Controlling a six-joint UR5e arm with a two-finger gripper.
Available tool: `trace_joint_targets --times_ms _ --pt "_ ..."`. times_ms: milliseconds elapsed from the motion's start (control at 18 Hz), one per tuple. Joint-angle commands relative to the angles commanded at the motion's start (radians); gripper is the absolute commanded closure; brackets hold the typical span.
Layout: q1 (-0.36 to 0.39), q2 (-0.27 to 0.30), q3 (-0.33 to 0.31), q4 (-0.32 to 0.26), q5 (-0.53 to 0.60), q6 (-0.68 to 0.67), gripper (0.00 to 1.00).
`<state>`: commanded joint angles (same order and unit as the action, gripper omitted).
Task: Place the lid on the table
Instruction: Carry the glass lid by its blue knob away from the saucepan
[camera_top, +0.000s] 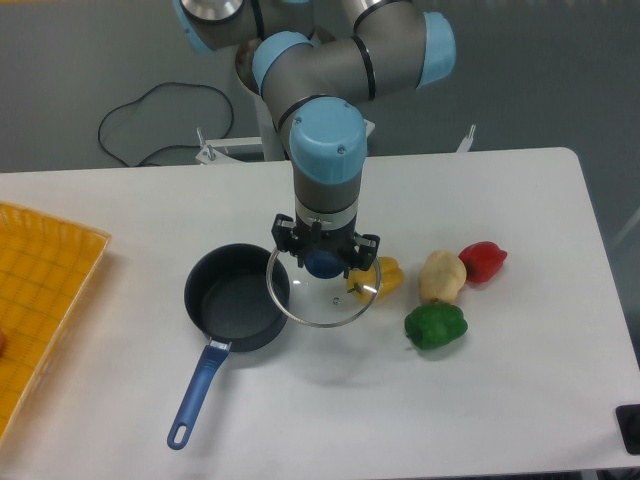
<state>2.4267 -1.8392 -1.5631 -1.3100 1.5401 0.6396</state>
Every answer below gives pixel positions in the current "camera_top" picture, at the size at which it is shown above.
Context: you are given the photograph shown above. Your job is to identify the green bell pepper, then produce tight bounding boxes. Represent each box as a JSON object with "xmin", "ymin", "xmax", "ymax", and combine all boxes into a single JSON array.
[{"xmin": 404, "ymin": 303, "xmax": 468, "ymax": 351}]

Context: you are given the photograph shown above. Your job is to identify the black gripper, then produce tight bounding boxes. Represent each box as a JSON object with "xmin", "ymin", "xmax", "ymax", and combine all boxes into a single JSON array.
[{"xmin": 271, "ymin": 214, "xmax": 380, "ymax": 278}]

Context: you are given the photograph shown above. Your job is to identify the yellow bell pepper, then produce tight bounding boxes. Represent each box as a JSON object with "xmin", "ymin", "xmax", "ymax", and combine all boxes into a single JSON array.
[{"xmin": 346, "ymin": 257, "xmax": 404, "ymax": 304}]

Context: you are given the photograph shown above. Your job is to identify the black device at edge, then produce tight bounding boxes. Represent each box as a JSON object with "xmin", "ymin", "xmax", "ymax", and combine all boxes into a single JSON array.
[{"xmin": 615, "ymin": 404, "xmax": 640, "ymax": 455}]

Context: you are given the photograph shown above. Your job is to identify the pale yellow potato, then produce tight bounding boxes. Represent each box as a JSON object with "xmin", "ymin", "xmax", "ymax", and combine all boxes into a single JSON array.
[{"xmin": 418, "ymin": 250, "xmax": 467, "ymax": 304}]

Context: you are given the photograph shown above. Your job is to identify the black cable on floor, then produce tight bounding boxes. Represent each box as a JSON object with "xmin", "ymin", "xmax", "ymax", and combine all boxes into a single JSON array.
[{"xmin": 97, "ymin": 82, "xmax": 235, "ymax": 168}]

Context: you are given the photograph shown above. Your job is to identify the yellow plastic basket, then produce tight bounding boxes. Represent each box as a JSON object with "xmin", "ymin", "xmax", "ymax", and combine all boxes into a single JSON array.
[{"xmin": 1, "ymin": 201, "xmax": 111, "ymax": 437}]

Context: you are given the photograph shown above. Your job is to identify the glass lid blue knob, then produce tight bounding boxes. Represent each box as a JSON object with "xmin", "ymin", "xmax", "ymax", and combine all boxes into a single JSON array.
[{"xmin": 266, "ymin": 248, "xmax": 382, "ymax": 329}]

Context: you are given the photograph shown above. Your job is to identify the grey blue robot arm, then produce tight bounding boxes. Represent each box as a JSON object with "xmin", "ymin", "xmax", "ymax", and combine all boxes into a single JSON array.
[{"xmin": 174, "ymin": 1, "xmax": 456, "ymax": 279}]

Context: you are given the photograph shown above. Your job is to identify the red bell pepper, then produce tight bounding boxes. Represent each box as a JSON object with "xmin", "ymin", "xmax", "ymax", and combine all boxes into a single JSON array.
[{"xmin": 458, "ymin": 241, "xmax": 508, "ymax": 284}]

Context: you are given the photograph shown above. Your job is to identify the dark saucepan blue handle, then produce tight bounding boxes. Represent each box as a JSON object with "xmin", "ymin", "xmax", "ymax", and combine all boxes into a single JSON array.
[{"xmin": 167, "ymin": 243, "xmax": 290, "ymax": 450}]

